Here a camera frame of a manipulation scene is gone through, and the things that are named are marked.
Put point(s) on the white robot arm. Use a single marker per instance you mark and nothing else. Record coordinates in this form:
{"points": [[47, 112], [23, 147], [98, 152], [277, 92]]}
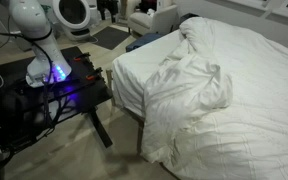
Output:
{"points": [[49, 65]]}

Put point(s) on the dark floor mat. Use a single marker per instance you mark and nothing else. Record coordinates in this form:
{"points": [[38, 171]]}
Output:
{"points": [[110, 37]]}

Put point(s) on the wooden bed frame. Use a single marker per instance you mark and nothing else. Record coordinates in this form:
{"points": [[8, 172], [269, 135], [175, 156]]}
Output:
{"points": [[119, 99]]}

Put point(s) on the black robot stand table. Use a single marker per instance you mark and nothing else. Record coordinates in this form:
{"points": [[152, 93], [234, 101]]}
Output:
{"points": [[29, 114]]}

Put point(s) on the orange black clamp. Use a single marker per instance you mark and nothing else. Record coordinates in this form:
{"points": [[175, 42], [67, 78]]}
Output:
{"points": [[95, 75], [80, 57]]}

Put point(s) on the white duvet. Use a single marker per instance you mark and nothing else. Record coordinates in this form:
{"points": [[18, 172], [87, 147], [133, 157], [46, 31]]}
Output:
{"points": [[217, 107]]}

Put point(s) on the beige armchair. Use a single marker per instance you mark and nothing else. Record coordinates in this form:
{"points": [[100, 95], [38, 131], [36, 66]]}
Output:
{"points": [[162, 21]]}

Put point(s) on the white fitted bed sheet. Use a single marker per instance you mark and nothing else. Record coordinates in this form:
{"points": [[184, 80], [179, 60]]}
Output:
{"points": [[134, 68]]}

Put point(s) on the white round appliance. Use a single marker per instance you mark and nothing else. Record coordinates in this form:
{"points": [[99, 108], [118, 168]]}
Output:
{"points": [[74, 17]]}

